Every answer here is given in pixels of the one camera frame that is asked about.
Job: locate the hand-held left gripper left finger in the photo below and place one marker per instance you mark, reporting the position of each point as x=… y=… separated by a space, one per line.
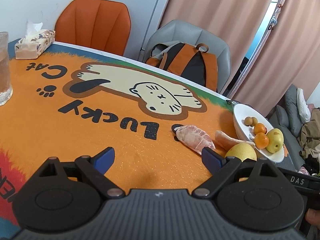
x=105 y=158

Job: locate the white cabinet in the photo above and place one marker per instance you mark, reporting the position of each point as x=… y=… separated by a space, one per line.
x=125 y=10

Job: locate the yellow pear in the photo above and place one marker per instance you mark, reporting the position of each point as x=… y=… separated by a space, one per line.
x=241 y=152
x=275 y=140

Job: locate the brown coat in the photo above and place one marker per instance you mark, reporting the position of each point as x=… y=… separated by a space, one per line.
x=311 y=135

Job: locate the pink curtain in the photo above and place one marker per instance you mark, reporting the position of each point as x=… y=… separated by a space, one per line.
x=220 y=5
x=295 y=42

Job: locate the patterned tissue box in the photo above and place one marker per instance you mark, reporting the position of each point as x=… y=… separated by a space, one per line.
x=35 y=45

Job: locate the orange mandarin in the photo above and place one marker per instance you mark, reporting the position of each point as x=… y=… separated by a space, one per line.
x=260 y=128
x=261 y=140

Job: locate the clear drinking glass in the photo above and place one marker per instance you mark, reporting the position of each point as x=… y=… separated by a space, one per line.
x=4 y=75

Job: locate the printed cat table mat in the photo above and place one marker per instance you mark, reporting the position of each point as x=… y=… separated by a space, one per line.
x=100 y=120

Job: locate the pink wrapped meat piece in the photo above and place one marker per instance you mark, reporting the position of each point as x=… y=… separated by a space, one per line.
x=195 y=137

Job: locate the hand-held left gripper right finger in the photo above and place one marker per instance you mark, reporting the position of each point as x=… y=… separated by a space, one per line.
x=212 y=158

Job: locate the white plate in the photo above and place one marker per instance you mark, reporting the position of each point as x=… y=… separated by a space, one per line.
x=243 y=132

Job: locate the person's right hand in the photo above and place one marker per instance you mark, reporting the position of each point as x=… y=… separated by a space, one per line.
x=313 y=218

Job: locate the grey chair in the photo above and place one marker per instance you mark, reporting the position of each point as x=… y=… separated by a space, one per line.
x=190 y=31

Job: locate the brown longan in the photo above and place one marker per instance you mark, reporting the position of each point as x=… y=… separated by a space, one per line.
x=248 y=121
x=254 y=120

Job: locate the small grey cushion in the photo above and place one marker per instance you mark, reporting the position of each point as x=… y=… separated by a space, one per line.
x=281 y=117

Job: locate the grey sofa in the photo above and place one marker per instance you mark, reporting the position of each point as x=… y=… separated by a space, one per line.
x=290 y=142

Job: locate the white pillow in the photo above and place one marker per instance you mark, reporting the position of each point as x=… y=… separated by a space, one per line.
x=303 y=105

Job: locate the orange chair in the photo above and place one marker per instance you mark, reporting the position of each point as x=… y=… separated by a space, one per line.
x=95 y=25

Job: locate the large grey cushion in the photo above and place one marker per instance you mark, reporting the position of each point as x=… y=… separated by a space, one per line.
x=292 y=110

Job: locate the orange and black backpack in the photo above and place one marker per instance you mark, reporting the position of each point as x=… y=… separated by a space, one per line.
x=190 y=65

